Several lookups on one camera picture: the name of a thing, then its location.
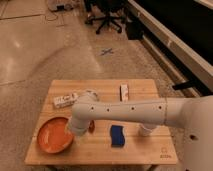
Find black office chair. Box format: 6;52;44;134
83;0;127;34

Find blue sponge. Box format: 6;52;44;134
110;125;125;147

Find black box on floor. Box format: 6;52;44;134
125;22;143;40

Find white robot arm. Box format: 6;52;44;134
68;91;213;171

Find wooden table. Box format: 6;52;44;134
25;79;178;166

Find white paper cup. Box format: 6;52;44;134
139;124;157;136

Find white toothpaste tube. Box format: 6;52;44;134
53;93;78;108

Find power strip with cables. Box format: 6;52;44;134
45;0;80;11

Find orange ceramic bowl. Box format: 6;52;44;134
37;117;74;154

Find dark red oblong object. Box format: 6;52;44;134
88;120;95;133

